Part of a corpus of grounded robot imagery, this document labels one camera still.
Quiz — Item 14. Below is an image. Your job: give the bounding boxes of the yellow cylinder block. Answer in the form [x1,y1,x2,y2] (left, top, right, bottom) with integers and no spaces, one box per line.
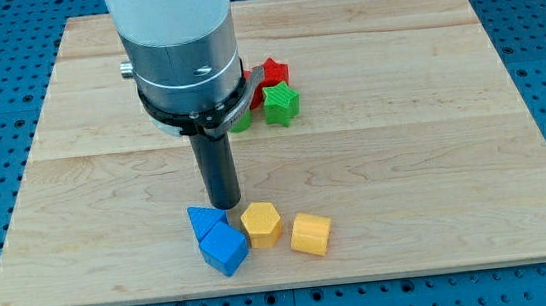
[290,212,332,256]

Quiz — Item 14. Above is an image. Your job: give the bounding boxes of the blue triangle block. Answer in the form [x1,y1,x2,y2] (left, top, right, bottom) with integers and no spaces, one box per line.
[187,206,228,242]

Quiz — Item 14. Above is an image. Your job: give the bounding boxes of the yellow hexagon block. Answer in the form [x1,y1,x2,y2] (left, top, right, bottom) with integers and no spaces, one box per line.
[240,202,283,249]

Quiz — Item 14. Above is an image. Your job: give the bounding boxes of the green star block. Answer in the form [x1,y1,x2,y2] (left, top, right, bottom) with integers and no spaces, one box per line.
[263,82,300,128]

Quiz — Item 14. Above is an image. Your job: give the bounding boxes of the red star block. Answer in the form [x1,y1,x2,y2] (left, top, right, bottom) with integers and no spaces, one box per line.
[260,58,290,87]

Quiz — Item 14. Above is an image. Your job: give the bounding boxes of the blue cube block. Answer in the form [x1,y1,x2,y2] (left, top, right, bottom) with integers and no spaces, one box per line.
[199,222,249,277]

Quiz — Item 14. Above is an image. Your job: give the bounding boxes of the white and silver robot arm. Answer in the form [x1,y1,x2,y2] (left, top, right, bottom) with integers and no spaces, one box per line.
[105,0,265,139]

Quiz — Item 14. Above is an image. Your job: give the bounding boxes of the red block behind arm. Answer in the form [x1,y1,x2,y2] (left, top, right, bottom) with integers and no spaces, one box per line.
[243,70,263,110]

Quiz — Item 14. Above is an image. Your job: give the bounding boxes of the green round block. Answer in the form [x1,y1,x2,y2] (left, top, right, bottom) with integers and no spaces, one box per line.
[230,110,253,133]

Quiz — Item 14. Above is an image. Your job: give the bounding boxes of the wooden board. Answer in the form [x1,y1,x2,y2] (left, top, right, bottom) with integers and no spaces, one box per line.
[0,0,546,306]

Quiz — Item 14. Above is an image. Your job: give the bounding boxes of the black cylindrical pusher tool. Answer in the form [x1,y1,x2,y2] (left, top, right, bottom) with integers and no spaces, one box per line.
[189,134,241,210]

